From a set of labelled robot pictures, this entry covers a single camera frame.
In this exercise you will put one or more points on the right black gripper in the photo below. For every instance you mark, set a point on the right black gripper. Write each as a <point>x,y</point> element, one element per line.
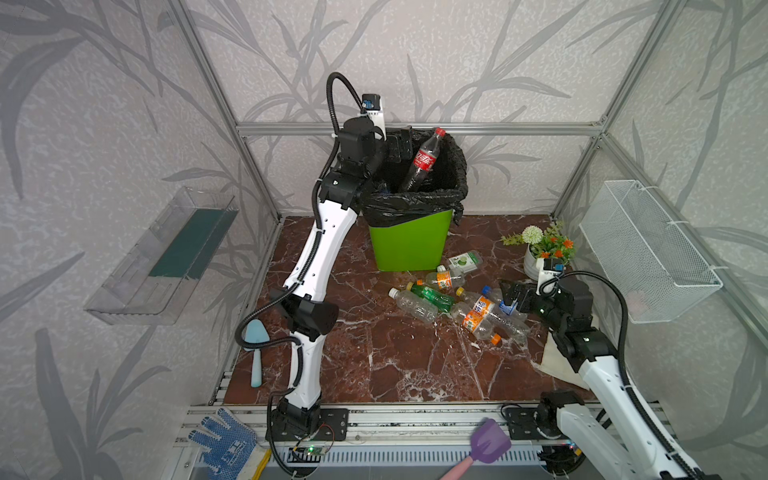
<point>522,297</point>

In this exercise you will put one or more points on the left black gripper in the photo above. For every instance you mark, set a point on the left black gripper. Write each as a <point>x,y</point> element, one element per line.
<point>395,147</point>

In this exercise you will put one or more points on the coca cola bottle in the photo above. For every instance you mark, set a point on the coca cola bottle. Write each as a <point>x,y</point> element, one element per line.
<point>423,162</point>

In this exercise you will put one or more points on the green sprite bottle yellow cap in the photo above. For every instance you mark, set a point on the green sprite bottle yellow cap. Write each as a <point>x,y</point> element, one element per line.
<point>443,302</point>

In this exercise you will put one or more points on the long clear bottle white cap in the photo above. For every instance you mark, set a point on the long clear bottle white cap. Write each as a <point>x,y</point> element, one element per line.
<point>414,305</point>

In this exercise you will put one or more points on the orange fanta label bottle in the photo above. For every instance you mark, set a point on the orange fanta label bottle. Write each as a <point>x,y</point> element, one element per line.
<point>508,328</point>

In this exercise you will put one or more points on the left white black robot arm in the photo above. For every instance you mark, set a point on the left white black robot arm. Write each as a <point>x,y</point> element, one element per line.
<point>340,193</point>

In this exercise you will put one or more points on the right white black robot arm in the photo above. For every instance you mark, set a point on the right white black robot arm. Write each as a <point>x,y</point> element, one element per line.
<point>640,447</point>

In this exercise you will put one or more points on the black bin liner bag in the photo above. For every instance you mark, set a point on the black bin liner bag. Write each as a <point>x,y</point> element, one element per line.
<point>443,189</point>

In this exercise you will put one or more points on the green plastic trash bin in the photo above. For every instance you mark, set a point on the green plastic trash bin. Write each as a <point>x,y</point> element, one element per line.
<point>416,244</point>

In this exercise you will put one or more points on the orange label bottle near bin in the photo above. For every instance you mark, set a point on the orange label bottle near bin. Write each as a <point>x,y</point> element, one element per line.
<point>445,279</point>

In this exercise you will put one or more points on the beige cloth glove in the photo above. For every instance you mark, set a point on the beige cloth glove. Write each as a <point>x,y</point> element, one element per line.
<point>554,364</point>

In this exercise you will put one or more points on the white pot artificial flowers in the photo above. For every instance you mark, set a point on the white pot artificial flowers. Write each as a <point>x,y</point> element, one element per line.
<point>549,243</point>

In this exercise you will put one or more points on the clear bottle blue cap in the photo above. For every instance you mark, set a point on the clear bottle blue cap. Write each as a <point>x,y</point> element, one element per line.
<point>508,310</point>

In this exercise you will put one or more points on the lime label square bottle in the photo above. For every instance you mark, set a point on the lime label square bottle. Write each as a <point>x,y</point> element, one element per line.
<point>465,263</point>

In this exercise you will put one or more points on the purple plastic scoop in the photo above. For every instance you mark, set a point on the purple plastic scoop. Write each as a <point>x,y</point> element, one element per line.
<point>487,444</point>

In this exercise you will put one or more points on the teal plastic spatula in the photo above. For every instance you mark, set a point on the teal plastic spatula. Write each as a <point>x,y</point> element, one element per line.
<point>256,333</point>

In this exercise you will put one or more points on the green circuit board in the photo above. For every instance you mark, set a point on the green circuit board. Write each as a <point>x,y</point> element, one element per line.
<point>309,452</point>

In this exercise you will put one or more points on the blue white work glove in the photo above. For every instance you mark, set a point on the blue white work glove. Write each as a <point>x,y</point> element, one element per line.
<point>227,446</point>

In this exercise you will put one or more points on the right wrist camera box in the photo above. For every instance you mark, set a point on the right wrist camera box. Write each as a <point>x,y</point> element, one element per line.
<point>549,270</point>

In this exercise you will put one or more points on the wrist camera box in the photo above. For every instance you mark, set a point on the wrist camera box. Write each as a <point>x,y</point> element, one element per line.
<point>373,106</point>
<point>549,270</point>

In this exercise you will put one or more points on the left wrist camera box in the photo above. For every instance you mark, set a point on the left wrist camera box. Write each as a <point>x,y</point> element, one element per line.
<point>373,106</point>

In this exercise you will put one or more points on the white wire mesh basket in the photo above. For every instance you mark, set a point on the white wire mesh basket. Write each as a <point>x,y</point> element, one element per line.
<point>645,253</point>

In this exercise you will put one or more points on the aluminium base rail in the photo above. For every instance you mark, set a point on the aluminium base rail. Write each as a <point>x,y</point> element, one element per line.
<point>419,435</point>

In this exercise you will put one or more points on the clear acrylic wall shelf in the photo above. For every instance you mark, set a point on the clear acrylic wall shelf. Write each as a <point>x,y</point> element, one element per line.
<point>156,279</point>

